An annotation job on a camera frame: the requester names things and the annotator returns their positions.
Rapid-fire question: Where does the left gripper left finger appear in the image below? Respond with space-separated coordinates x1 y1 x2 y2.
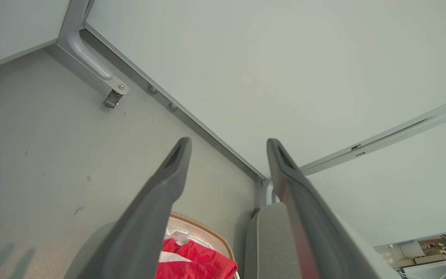
63 136 192 279

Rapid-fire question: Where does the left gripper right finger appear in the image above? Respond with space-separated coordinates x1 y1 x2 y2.
266 138 401 279

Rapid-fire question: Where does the red and white garment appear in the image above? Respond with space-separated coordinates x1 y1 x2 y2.
156 238 239 279

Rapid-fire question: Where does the grey fabric sofa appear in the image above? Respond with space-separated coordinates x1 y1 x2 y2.
244 201 303 279

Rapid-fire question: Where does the white basket liner cloth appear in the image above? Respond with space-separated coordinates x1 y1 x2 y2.
163 228 213 264

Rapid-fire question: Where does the short grey partition support leg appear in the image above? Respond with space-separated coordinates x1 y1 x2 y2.
264 180 281 206

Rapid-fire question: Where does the white wicker-rimmed laundry basket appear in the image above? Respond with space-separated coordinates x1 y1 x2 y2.
167 211 241 279

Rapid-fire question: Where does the small black caster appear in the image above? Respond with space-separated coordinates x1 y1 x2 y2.
103 89 124 109

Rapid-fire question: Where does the long grey partition support leg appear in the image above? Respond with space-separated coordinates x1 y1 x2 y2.
57 0 130 96

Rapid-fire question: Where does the grey double partition post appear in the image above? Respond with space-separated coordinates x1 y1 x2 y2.
300 92 446 176

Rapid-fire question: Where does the grey partition bottom rail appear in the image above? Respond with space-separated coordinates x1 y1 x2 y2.
79 22 267 181

